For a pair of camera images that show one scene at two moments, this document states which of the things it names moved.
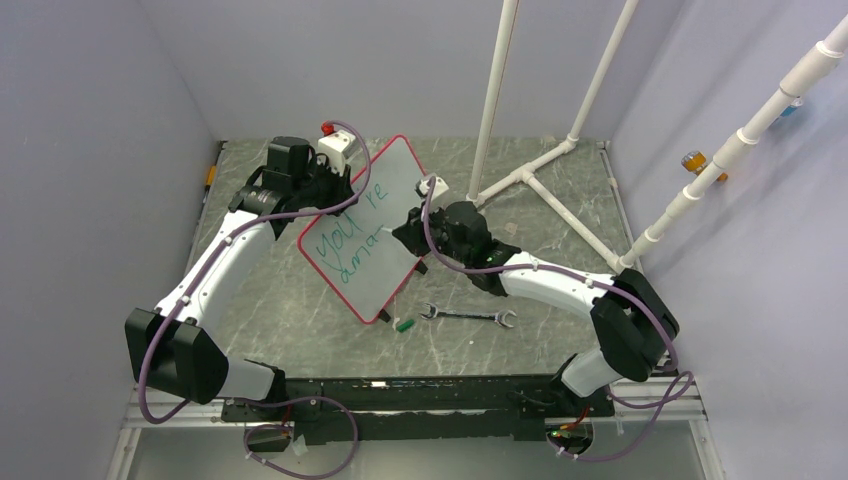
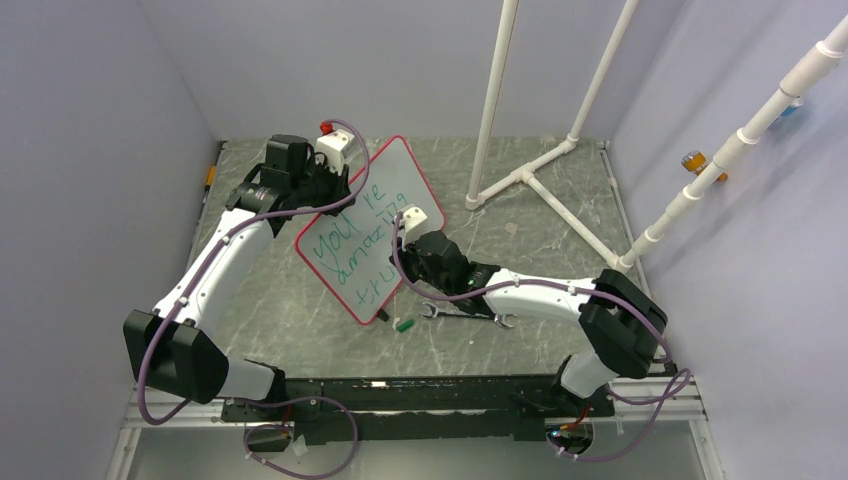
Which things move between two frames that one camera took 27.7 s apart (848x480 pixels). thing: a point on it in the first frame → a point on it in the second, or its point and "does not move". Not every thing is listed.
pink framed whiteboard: x=357 y=248 does not move
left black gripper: x=340 y=183 does not move
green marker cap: x=405 y=325 does not move
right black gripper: x=411 y=235 → x=405 y=255
